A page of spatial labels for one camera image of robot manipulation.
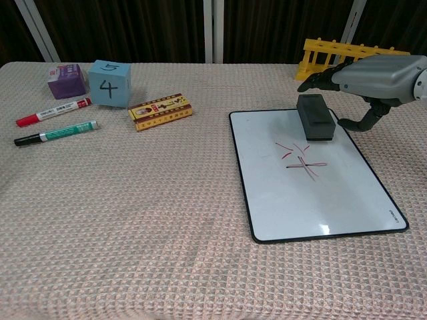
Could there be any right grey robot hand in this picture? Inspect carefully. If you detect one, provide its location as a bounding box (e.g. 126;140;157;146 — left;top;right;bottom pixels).
298;55;427;133

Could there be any dark grey whiteboard eraser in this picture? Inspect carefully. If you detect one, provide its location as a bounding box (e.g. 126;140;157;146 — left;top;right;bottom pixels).
296;94;336;142

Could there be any white whiteboard with black rim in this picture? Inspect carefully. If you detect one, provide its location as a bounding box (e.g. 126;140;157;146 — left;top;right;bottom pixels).
228;109;410;243

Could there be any red marker pen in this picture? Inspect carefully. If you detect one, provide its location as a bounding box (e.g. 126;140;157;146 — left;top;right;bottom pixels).
15;97;92;128

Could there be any yellow test tube rack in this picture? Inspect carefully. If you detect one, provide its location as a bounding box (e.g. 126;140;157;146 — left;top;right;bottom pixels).
294;38;411;81

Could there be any yellow and red card box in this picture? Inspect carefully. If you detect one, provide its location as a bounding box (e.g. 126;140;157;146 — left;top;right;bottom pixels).
127;93;195;132

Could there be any black pleated curtain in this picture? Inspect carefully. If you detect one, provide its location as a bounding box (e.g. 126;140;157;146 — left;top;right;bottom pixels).
0;0;427;67

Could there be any blue numbered cube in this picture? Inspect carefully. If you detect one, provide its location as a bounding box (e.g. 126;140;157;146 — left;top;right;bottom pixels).
87;59;131;109

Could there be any beige waffle tablecloth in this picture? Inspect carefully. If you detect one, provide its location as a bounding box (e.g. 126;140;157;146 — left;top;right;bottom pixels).
0;61;427;320

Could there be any purple and white box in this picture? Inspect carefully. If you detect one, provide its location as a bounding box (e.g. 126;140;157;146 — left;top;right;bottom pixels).
47;63;87;100

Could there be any green marker with black cap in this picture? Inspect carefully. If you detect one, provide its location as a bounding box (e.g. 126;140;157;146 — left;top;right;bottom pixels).
13;120;99;147

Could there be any white frame post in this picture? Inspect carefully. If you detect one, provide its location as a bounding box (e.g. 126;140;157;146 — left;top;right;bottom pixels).
202;0;224;64
15;0;63;63
340;0;368;46

